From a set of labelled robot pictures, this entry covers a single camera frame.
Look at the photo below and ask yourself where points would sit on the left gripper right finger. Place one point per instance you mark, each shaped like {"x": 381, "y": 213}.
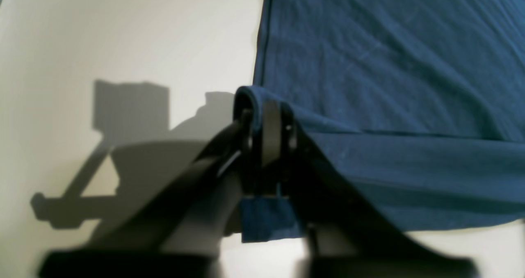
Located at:
{"x": 347, "y": 237}

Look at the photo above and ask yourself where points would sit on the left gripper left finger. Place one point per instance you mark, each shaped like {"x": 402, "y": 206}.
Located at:
{"x": 177, "y": 233}

